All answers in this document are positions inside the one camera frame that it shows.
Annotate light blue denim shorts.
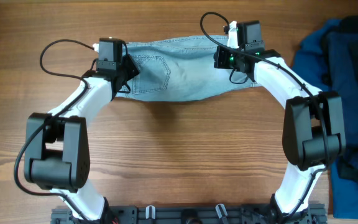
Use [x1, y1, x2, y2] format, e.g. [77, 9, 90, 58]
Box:
[117, 35, 259, 101]

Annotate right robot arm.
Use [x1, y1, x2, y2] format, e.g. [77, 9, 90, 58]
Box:
[214, 45, 346, 223]

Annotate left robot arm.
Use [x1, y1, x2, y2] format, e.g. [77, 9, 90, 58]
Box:
[17, 54, 139, 223]

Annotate dark navy garment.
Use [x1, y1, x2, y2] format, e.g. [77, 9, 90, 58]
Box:
[320, 16, 358, 182]

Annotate blue cloth garment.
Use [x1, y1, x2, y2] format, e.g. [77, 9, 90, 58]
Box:
[293, 19, 358, 219]

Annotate left white rail clip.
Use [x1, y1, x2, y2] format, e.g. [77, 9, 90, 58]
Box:
[145, 205, 156, 220]

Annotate white rail clip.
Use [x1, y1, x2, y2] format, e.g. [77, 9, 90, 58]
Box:
[145, 205, 156, 220]
[215, 203, 228, 224]

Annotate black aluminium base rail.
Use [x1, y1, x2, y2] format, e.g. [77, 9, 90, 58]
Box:
[50, 204, 328, 224]

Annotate right white rail clip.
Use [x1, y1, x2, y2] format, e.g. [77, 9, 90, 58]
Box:
[215, 203, 228, 224]

